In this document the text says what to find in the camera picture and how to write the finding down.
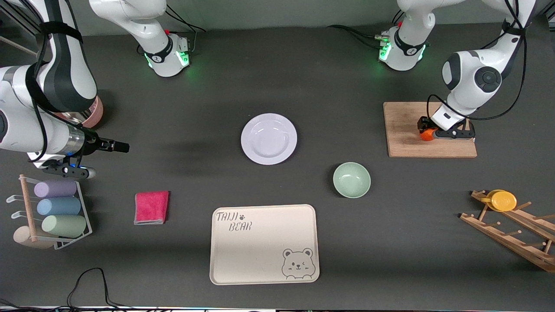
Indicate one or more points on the purple cup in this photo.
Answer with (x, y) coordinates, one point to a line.
(55, 188)

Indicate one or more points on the light green bowl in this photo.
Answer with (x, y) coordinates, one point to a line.
(351, 180)

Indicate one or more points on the blue cup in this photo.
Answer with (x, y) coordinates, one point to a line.
(58, 206)

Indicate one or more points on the wooden cutting board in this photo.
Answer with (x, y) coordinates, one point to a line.
(403, 130)

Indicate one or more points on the green cup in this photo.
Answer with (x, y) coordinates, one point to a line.
(64, 225)

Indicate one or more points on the pink folded cloth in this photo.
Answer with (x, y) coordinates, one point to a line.
(151, 207)

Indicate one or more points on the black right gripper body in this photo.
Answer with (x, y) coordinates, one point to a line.
(94, 144)

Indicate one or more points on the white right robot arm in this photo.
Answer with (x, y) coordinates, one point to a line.
(65, 82)

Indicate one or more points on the pink bowl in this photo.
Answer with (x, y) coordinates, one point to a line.
(97, 115)

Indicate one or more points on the orange fruit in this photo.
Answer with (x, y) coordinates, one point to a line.
(427, 135)

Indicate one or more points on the yellow mug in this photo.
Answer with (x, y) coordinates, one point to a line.
(503, 201)

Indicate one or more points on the white round plate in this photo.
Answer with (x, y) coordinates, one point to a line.
(269, 138)

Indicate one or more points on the beige cup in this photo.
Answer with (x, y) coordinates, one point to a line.
(21, 237)

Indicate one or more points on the wooden mug rack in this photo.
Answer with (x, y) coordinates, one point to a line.
(503, 236)

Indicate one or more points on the beige bear print tray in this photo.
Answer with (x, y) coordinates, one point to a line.
(260, 251)

